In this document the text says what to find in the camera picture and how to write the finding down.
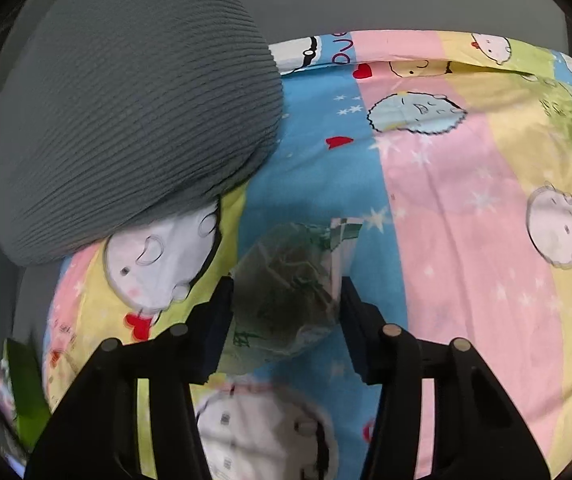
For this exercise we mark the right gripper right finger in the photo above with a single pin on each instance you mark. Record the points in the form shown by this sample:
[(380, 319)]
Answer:
[(479, 433)]

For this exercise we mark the green box lid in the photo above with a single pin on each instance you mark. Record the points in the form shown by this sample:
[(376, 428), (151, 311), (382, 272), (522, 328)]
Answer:
[(31, 408)]

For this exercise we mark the colourful cartoon bedsheet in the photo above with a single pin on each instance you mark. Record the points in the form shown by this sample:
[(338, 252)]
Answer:
[(455, 150)]

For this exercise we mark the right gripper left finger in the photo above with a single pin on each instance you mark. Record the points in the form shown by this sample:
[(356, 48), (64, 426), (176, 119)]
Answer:
[(127, 391)]

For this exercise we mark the grey ribbed pillow left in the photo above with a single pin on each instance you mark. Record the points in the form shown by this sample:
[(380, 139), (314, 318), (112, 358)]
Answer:
[(117, 112)]

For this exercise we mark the bagged steel wool small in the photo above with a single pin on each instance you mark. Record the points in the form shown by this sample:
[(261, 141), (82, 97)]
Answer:
[(286, 292)]

